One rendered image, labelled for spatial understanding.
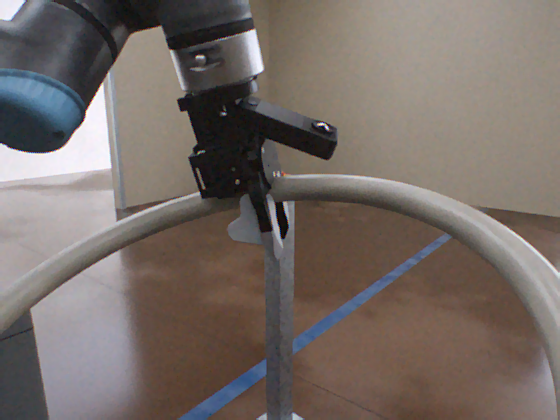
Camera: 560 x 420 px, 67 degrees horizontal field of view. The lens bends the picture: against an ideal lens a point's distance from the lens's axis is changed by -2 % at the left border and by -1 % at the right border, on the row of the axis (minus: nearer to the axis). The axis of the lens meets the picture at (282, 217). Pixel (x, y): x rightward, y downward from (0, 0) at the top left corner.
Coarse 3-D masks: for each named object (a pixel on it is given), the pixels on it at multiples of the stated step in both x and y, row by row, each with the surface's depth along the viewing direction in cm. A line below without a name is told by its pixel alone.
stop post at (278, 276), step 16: (288, 208) 154; (288, 240) 157; (288, 256) 159; (272, 272) 160; (288, 272) 161; (272, 288) 161; (288, 288) 162; (272, 304) 163; (288, 304) 164; (272, 320) 165; (288, 320) 166; (272, 336) 167; (288, 336) 168; (272, 352) 169; (288, 352) 170; (272, 368) 170; (288, 368) 171; (272, 384) 172; (288, 384) 173; (272, 400) 174; (288, 400) 175; (272, 416) 176; (288, 416) 177
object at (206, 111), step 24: (192, 96) 45; (216, 96) 42; (240, 96) 43; (192, 120) 48; (216, 120) 46; (216, 144) 47; (240, 144) 46; (264, 144) 47; (192, 168) 47; (216, 168) 47; (240, 168) 47; (264, 168) 46; (216, 192) 48
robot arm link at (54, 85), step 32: (32, 0) 38; (64, 0) 38; (0, 32) 35; (32, 32) 36; (64, 32) 37; (96, 32) 39; (0, 64) 34; (32, 64) 35; (64, 64) 36; (96, 64) 39; (0, 96) 33; (32, 96) 34; (64, 96) 36; (0, 128) 37; (32, 128) 36; (64, 128) 37
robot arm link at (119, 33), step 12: (72, 0) 38; (84, 0) 39; (96, 0) 40; (108, 0) 40; (120, 0) 40; (96, 12) 39; (108, 12) 41; (120, 12) 41; (132, 12) 41; (108, 24) 40; (120, 24) 42; (132, 24) 43; (144, 24) 43; (120, 36) 42; (120, 48) 43
